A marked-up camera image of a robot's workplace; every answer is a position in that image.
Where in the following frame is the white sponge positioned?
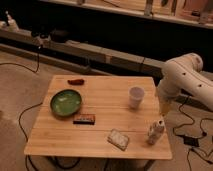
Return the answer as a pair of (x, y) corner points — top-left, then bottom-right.
(107, 129), (129, 151)

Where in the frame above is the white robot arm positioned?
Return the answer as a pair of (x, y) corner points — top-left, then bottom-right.
(156, 53), (213, 115)

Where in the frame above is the green ceramic bowl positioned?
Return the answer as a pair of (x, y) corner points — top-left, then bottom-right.
(50, 89), (82, 117)

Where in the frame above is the white plastic bottle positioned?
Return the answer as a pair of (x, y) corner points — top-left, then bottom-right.
(147, 120), (165, 145)

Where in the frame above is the black power adapter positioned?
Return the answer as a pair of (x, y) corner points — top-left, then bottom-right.
(183, 136), (199, 147)

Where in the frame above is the wooden table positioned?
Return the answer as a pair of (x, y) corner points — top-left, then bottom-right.
(24, 75), (172, 160)

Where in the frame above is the brown chocolate bar box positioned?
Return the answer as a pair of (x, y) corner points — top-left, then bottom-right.
(73, 114), (95, 125)

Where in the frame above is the red sausage toy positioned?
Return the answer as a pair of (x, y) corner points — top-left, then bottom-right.
(67, 79), (84, 85)

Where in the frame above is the dark round object on ledge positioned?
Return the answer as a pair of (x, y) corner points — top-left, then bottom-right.
(50, 30), (69, 43)

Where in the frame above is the white spray bottle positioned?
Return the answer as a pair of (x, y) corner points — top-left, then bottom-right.
(5, 11), (19, 31)

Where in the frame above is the black cable on right floor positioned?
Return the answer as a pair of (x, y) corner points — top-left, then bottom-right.
(172, 96), (213, 166)

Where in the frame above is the black cable on floor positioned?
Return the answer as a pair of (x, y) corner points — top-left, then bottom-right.
(0, 44), (44, 171)
(172, 96), (213, 166)

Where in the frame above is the black cable on left floor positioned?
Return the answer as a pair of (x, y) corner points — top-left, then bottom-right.
(0, 44), (44, 171)

